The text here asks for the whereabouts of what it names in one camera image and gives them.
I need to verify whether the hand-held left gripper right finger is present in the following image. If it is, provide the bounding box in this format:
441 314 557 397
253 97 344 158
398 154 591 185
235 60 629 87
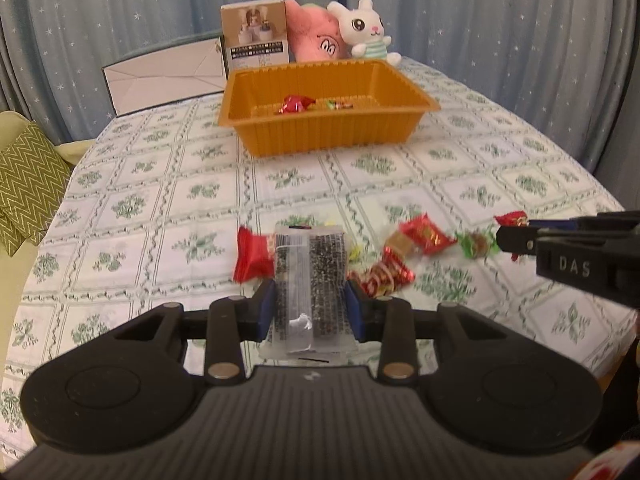
345 279 521 386

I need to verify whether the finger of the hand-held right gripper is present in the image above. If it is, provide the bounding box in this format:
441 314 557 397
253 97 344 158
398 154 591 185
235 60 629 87
529 211 640 235
496 226 607 257

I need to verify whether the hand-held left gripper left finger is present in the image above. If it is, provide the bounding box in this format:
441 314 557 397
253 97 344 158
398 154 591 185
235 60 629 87
112 279 277 386

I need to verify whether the red twisted wrapper candy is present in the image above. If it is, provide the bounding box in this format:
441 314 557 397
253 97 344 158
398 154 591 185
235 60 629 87
494 211 530 233

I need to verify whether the black speckled clear snack packet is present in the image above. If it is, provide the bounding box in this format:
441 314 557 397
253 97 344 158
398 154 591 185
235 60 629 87
260 225 361 366

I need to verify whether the red striped snack packet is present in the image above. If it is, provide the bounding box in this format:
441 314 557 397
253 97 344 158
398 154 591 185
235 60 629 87
347 252 416 297

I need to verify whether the plain red snack packet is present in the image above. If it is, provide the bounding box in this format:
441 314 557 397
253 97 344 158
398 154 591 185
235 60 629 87
233 226 277 283

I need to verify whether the red gold-print snack packet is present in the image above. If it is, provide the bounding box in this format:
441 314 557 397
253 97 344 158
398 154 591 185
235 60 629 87
400 213 458 257

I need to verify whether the orange plastic tray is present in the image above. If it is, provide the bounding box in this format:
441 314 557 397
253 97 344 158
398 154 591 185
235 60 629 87
217 58 442 157

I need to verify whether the red foil candy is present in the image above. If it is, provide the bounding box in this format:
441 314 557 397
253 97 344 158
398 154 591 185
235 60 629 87
275 95 316 116

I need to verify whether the brown snack in clear wrap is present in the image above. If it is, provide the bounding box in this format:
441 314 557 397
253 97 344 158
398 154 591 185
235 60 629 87
382 230 416 256

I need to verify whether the blue starry curtain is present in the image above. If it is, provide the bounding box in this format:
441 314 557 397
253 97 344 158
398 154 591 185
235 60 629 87
0 0 640 176

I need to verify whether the yellow-green sofa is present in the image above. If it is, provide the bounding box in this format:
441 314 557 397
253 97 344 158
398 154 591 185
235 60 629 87
0 110 96 311

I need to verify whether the green box with white side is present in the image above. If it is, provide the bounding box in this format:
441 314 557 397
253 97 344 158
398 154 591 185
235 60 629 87
101 30 227 117

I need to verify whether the white bunny plush toy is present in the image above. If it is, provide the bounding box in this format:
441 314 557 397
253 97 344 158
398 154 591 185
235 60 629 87
327 0 403 67

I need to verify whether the green zigzag cushion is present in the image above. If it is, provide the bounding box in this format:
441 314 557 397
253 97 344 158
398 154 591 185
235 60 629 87
0 122 73 258

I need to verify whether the pink star plush toy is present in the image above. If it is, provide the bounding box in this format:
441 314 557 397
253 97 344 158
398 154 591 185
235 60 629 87
285 0 351 63

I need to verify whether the white product box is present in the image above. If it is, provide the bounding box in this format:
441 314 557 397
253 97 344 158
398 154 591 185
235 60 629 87
221 0 290 72

